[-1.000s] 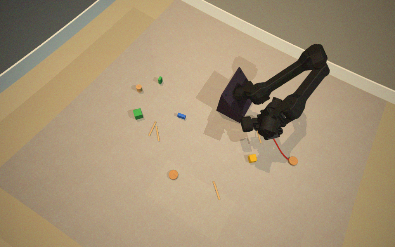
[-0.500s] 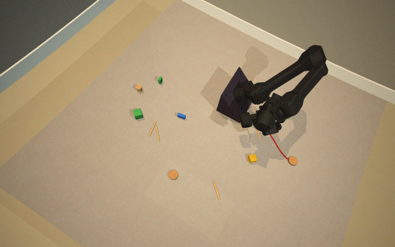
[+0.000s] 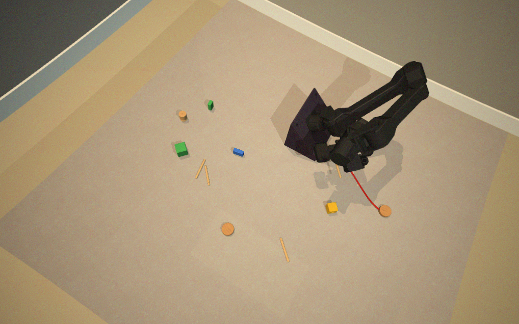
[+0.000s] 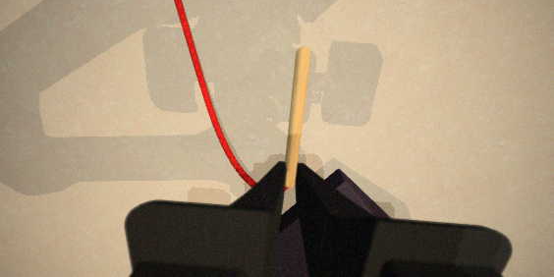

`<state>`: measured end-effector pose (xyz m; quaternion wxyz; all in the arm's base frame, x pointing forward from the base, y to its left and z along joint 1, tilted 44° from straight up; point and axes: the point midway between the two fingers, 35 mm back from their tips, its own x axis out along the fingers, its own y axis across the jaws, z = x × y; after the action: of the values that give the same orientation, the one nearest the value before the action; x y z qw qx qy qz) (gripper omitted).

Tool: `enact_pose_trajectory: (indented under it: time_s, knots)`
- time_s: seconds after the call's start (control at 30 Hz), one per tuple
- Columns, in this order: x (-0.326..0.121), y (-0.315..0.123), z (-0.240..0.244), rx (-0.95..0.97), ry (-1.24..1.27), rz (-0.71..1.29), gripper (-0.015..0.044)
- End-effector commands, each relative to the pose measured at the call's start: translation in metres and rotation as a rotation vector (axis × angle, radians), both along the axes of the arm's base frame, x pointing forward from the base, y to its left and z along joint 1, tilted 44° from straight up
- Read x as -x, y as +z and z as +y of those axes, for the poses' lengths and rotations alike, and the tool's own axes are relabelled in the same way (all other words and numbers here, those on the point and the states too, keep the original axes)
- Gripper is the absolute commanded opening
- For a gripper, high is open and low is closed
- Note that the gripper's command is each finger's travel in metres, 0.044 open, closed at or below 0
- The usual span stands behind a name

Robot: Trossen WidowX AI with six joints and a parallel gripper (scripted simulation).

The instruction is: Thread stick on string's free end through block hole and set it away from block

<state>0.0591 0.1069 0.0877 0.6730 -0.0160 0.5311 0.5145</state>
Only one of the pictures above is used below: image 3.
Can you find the small blue block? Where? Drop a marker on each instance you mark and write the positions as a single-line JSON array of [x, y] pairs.
[[238, 152]]

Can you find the yellow wooden block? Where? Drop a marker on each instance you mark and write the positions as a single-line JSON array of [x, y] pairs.
[[331, 207]]

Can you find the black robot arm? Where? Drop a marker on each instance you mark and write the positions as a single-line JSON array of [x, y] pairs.
[[409, 81]]

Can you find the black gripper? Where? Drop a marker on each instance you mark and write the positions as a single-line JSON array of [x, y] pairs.
[[322, 151]]

